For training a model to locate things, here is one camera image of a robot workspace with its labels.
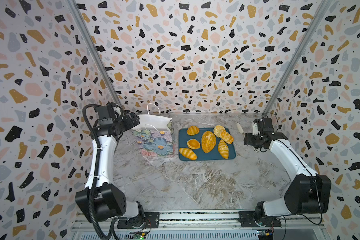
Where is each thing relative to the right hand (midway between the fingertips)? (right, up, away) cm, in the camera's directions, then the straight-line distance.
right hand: (247, 136), depth 87 cm
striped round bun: (-31, +3, +19) cm, 37 cm away
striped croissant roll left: (-35, -11, +8) cm, 37 cm away
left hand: (-64, +10, -10) cm, 66 cm away
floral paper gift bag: (-53, 0, -6) cm, 53 cm away
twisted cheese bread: (-9, -2, +13) cm, 16 cm away
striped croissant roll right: (-12, -9, +10) cm, 18 cm away
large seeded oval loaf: (-21, -4, +11) cm, 25 cm away
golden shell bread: (-32, -6, +11) cm, 34 cm away
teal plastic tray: (-18, -14, +12) cm, 26 cm away
